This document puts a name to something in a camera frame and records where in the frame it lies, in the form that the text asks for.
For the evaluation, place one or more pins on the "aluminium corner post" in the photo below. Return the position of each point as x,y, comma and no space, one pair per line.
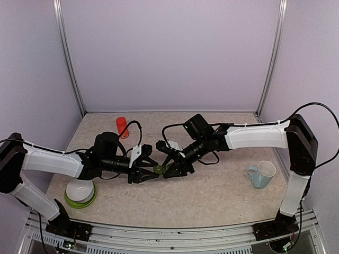
274,56
58,10

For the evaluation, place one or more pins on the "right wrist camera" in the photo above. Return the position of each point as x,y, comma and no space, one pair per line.
171,148

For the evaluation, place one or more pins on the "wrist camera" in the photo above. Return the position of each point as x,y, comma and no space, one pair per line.
137,151
171,148

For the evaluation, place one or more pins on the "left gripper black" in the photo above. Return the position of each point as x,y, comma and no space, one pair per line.
137,175

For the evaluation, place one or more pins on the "aluminium front rail frame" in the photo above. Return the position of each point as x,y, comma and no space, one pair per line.
238,238

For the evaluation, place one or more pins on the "left aluminium corner post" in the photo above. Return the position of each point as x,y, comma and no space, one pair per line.
58,10

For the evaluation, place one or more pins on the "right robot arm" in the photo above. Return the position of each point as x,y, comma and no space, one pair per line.
293,134

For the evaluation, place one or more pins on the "green plate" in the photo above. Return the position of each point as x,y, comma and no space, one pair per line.
80,205

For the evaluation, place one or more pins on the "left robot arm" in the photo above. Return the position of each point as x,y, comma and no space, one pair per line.
107,154

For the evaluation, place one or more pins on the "light blue mug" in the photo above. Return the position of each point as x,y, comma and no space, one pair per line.
261,175

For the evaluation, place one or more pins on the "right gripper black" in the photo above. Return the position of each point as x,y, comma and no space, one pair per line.
181,165

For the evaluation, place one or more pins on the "right aluminium corner post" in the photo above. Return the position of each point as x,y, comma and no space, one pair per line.
274,56

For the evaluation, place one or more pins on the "orange pill bottle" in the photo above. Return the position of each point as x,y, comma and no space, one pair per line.
121,123

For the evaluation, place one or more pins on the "white bowl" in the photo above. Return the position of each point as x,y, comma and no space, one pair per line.
80,191

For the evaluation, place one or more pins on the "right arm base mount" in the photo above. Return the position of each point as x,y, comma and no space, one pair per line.
281,225

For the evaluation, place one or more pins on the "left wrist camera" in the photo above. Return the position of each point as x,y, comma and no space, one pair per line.
137,151

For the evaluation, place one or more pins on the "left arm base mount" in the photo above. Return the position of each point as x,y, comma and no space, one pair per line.
65,227

